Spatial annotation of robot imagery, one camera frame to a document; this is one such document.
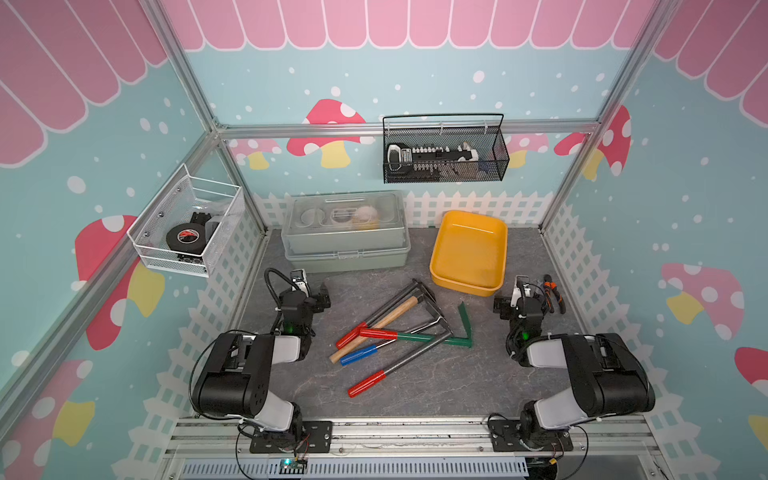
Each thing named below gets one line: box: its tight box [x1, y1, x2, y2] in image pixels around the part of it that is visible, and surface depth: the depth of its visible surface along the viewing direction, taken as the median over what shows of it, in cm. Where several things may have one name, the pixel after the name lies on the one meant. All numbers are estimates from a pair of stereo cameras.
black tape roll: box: [166, 223, 206, 254], surface depth 71 cm
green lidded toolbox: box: [281, 190, 411, 273], surface depth 101 cm
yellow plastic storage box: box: [429, 210, 508, 297], surface depth 112 cm
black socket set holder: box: [387, 143, 479, 174], surface depth 91 cm
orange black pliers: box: [543, 274, 566, 314], surface depth 104 cm
